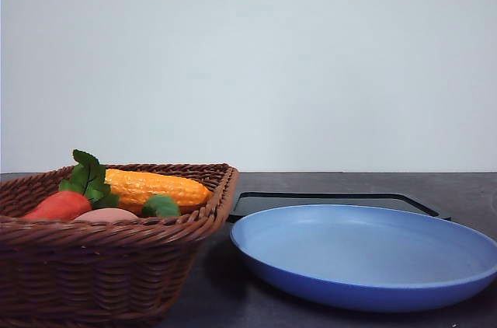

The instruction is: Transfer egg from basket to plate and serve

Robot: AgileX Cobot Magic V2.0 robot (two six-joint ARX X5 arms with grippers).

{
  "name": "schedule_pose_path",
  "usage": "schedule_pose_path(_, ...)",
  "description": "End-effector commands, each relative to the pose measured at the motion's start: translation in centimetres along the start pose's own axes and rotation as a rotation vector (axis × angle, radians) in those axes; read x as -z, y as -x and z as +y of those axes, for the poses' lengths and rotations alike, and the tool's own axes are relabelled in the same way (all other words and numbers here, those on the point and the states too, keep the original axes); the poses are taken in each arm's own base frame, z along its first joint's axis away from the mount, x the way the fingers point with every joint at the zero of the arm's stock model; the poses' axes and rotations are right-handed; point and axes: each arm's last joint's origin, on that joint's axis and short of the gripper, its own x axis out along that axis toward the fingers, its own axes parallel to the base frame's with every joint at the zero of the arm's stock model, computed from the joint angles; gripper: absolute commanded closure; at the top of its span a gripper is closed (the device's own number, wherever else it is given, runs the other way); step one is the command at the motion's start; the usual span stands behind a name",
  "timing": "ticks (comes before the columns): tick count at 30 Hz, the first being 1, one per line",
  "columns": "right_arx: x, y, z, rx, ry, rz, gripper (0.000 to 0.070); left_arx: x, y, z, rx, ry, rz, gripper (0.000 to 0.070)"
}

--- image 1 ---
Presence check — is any yellow plastic corn cob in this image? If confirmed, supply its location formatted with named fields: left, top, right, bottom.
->
left=105, top=169, right=213, bottom=214

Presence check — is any pink-brown egg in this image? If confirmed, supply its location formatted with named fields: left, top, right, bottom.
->
left=73, top=208, right=140, bottom=222

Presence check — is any red plastic carrot with leaves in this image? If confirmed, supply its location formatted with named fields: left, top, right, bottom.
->
left=23, top=149, right=119, bottom=220

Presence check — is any black rectangular tray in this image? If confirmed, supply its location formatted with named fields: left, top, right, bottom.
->
left=227, top=193, right=452, bottom=222

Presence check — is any brown wicker basket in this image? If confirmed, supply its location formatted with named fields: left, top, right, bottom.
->
left=0, top=163, right=239, bottom=328

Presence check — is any green plastic pepper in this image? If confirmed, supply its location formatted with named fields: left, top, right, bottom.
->
left=142, top=194, right=180, bottom=217

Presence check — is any blue round plate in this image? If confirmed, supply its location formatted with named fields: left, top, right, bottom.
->
left=231, top=204, right=497, bottom=312

